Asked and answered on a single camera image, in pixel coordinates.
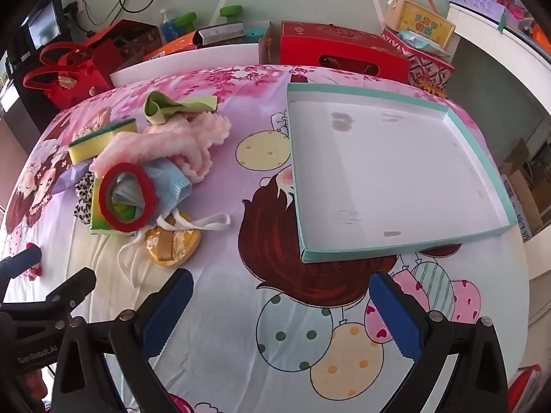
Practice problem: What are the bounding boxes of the beige carry case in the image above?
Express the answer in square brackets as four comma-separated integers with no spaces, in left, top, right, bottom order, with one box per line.
[383,0,457,48]

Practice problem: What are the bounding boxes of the red gift box with cutout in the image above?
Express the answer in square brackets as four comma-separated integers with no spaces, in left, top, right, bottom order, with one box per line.
[280,21,410,84]

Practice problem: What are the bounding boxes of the blue liquid bottle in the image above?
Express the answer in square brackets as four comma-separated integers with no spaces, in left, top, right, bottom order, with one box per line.
[158,8,179,46]

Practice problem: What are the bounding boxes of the white shallow box teal rim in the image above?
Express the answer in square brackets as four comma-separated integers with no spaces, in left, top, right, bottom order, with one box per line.
[286,83,518,264]

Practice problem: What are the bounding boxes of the leopard print scrunchie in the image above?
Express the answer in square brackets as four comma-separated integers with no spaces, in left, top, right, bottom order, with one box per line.
[73,171,96,226]

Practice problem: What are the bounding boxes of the printed cardboard box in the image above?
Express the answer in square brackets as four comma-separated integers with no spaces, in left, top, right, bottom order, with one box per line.
[501,168,545,242]

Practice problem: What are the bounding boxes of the small yellow red toy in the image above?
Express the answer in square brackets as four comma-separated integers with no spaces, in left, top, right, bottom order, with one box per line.
[415,78,448,97]

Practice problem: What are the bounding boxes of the white curved desk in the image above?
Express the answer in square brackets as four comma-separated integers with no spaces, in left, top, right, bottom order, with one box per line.
[445,2,551,117]

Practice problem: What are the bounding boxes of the white open storage box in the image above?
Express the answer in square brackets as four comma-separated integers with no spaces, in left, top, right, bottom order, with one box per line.
[110,21,273,91]

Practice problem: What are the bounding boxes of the small black monitor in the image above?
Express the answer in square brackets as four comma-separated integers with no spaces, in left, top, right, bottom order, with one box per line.
[17,0,65,52]

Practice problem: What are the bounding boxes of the red gift bag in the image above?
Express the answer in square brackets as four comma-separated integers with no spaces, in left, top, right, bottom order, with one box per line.
[22,42,113,110]

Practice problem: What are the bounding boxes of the wet wipes pack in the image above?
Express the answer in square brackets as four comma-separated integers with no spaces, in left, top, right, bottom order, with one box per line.
[396,30,452,56]

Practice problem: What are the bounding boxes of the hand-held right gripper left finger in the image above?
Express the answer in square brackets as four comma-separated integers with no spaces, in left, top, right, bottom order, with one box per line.
[52,268,195,413]

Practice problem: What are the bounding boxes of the orange packets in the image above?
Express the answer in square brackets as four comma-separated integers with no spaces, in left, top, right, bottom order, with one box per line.
[527,21,551,52]

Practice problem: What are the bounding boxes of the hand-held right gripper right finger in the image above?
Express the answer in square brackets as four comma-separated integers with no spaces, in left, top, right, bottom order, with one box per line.
[368,271,515,413]

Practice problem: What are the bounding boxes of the brown cardboard box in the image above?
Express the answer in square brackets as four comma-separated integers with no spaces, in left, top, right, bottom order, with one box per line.
[501,138,534,177]

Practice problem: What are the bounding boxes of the green dumbbell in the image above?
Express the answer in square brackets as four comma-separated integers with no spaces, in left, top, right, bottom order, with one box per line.
[172,12,199,35]
[219,5,244,24]

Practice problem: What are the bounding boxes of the light green cloth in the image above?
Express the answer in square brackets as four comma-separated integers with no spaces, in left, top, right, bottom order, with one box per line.
[143,91,219,126]

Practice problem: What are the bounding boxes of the wall power socket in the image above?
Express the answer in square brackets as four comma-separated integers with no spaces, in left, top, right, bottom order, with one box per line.
[64,0,93,27]

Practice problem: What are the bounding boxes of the red white patterned box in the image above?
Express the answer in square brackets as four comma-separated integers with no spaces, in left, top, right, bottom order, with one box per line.
[381,28,456,91]

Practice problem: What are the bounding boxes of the yellow green sponge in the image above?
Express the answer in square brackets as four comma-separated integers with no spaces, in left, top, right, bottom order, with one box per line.
[68,118,138,165]

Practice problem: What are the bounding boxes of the blue face mask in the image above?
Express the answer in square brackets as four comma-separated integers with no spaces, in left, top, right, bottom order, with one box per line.
[110,174,143,207]
[117,161,232,288]

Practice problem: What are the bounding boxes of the green tissue packet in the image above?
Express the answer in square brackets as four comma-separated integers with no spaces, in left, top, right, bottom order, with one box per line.
[89,176,145,236]

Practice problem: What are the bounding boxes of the silver grey carton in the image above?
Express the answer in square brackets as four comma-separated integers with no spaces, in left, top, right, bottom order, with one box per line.
[196,21,247,47]

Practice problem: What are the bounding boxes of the purple card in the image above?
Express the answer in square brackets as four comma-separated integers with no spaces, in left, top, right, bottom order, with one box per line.
[56,161,97,190]

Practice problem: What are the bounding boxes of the pink white fluffy towel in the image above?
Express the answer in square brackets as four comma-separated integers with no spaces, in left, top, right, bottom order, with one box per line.
[89,112,232,187]

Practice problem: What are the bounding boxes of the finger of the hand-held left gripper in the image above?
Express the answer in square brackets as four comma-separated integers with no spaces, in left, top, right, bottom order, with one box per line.
[0,267,97,323]
[0,244,43,287]

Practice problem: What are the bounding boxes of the orange carton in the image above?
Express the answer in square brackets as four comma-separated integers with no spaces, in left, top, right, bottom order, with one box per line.
[144,32,199,61]

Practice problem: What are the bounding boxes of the pink cartoon printed bed sheet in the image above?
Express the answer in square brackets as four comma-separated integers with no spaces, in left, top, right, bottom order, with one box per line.
[0,64,534,413]

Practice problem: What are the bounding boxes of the colourful small toys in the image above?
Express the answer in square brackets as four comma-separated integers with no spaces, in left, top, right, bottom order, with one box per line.
[497,0,530,20]

